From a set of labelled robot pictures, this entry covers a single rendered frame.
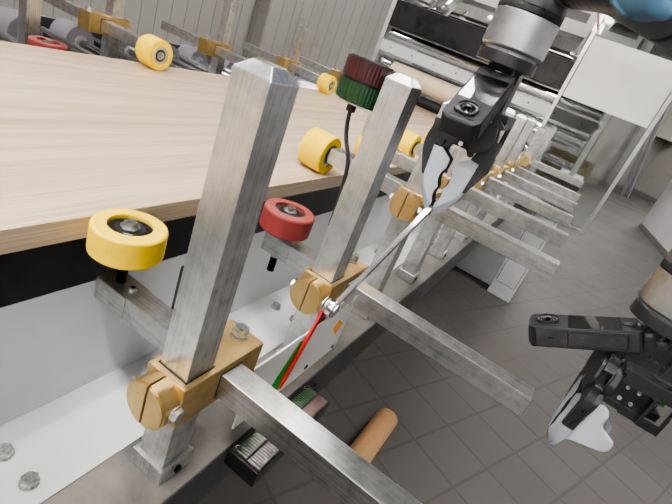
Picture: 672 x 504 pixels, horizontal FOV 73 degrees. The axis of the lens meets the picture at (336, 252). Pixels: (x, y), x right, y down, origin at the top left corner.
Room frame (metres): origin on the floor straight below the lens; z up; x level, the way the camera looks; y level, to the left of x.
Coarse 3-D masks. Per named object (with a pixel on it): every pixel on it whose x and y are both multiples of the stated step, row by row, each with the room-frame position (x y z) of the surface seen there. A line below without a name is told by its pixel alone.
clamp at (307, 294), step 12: (348, 264) 0.62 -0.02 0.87; (360, 264) 0.63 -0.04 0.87; (312, 276) 0.54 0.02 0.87; (348, 276) 0.58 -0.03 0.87; (300, 288) 0.53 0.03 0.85; (312, 288) 0.52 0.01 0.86; (324, 288) 0.53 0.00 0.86; (336, 288) 0.55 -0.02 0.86; (300, 300) 0.53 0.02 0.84; (312, 300) 0.52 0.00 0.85; (312, 312) 0.52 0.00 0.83
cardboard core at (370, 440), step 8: (384, 408) 1.30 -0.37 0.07; (376, 416) 1.25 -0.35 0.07; (384, 416) 1.25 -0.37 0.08; (392, 416) 1.27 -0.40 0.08; (368, 424) 1.21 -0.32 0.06; (376, 424) 1.20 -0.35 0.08; (384, 424) 1.21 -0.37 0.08; (392, 424) 1.24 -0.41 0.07; (368, 432) 1.15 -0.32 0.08; (376, 432) 1.16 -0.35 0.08; (384, 432) 1.19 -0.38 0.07; (360, 440) 1.11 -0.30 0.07; (368, 440) 1.12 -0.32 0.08; (376, 440) 1.13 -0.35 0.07; (384, 440) 1.17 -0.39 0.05; (352, 448) 1.07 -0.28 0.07; (360, 448) 1.07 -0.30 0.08; (368, 448) 1.09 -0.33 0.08; (376, 448) 1.11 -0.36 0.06; (368, 456) 1.07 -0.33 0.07
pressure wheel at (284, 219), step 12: (264, 204) 0.63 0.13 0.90; (276, 204) 0.65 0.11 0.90; (288, 204) 0.67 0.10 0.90; (264, 216) 0.62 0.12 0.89; (276, 216) 0.61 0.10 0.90; (288, 216) 0.62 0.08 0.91; (300, 216) 0.64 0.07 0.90; (312, 216) 0.65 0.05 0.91; (264, 228) 0.61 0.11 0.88; (276, 228) 0.61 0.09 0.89; (288, 228) 0.61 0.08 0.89; (300, 228) 0.62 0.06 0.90; (288, 240) 0.61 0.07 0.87; (300, 240) 0.62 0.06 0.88
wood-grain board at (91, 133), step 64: (0, 64) 0.79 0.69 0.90; (64, 64) 0.95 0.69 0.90; (128, 64) 1.18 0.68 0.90; (0, 128) 0.54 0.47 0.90; (64, 128) 0.62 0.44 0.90; (128, 128) 0.73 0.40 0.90; (192, 128) 0.87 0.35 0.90; (320, 128) 1.34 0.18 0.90; (0, 192) 0.40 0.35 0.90; (64, 192) 0.45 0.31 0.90; (128, 192) 0.51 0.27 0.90; (192, 192) 0.58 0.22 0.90
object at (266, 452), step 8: (312, 400) 0.51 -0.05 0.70; (320, 400) 0.51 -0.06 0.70; (304, 408) 0.49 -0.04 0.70; (312, 408) 0.49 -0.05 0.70; (320, 408) 0.50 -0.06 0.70; (312, 416) 0.48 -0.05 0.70; (264, 448) 0.40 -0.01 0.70; (272, 448) 0.40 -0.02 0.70; (256, 456) 0.38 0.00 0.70; (264, 456) 0.39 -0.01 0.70; (272, 456) 0.39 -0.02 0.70; (256, 464) 0.37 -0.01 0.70; (264, 464) 0.38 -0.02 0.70
